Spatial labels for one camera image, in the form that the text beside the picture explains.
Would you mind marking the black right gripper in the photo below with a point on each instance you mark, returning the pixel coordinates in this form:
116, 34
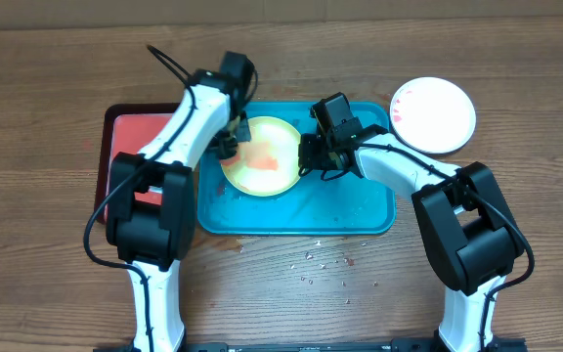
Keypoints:
314, 162

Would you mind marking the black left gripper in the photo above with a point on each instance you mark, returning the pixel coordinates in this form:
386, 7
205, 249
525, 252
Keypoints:
243, 134

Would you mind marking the green and pink sponge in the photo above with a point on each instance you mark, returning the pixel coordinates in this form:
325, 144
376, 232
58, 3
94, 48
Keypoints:
231, 160

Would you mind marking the yellow plate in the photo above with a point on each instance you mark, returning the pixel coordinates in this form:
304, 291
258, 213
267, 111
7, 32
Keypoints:
269, 161

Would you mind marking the white plate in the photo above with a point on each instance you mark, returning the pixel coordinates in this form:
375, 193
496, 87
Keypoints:
432, 115

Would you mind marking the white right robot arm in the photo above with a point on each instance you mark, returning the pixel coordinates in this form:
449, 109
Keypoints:
468, 231

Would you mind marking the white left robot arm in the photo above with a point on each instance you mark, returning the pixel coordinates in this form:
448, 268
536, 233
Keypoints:
149, 208

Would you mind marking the teal plastic tray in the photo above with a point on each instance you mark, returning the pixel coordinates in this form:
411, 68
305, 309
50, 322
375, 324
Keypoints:
313, 206

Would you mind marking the dark tray with red liquid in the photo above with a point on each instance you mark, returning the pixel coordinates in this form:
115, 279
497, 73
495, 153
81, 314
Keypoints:
127, 128

